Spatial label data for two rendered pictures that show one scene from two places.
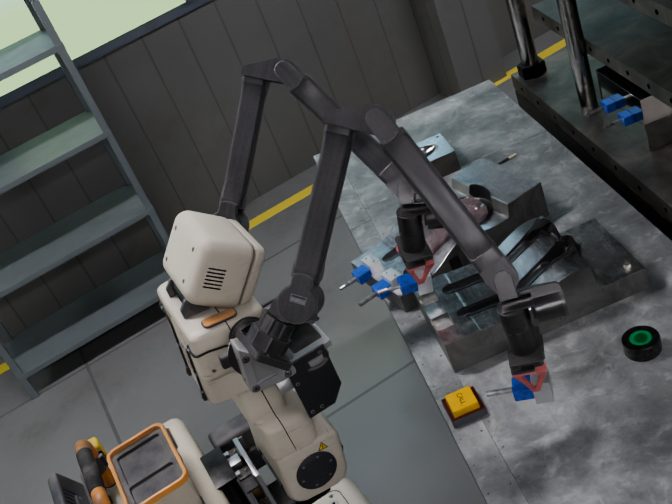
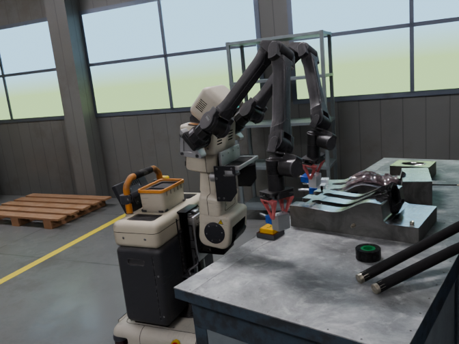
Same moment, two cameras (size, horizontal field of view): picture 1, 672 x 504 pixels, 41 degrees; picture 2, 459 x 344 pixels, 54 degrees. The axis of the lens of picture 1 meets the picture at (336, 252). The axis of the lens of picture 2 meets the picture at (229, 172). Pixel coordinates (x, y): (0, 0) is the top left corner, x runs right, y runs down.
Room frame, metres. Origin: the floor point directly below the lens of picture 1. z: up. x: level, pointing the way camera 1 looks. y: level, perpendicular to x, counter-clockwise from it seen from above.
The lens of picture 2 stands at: (0.11, -1.05, 1.43)
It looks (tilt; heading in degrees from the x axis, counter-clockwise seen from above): 12 degrees down; 39
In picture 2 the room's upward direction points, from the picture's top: 6 degrees counter-clockwise
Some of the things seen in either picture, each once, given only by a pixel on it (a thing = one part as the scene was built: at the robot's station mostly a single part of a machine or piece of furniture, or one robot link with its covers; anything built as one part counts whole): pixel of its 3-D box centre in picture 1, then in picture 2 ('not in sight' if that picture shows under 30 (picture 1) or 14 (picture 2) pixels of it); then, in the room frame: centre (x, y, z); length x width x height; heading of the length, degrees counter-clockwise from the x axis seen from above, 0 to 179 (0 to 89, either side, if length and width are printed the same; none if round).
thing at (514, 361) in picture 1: (521, 338); (276, 183); (1.34, -0.26, 1.06); 0.10 x 0.07 x 0.07; 161
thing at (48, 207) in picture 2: not in sight; (44, 209); (2.77, 3.97, 0.06); 1.39 x 0.91 x 0.12; 104
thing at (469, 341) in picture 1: (524, 280); (360, 207); (1.75, -0.39, 0.87); 0.50 x 0.26 x 0.14; 91
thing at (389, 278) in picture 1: (379, 291); (311, 190); (1.96, -0.06, 0.85); 0.13 x 0.05 x 0.05; 108
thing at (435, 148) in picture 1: (421, 163); (412, 169); (2.55, -0.36, 0.83); 0.20 x 0.15 x 0.07; 91
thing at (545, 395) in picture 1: (518, 388); (272, 218); (1.35, -0.23, 0.93); 0.13 x 0.05 x 0.05; 71
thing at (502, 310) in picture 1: (517, 314); (276, 166); (1.34, -0.27, 1.12); 0.07 x 0.06 x 0.07; 78
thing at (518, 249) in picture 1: (511, 265); (358, 194); (1.76, -0.38, 0.92); 0.35 x 0.16 x 0.09; 91
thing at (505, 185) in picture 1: (446, 230); (371, 185); (2.10, -0.30, 0.85); 0.50 x 0.26 x 0.11; 108
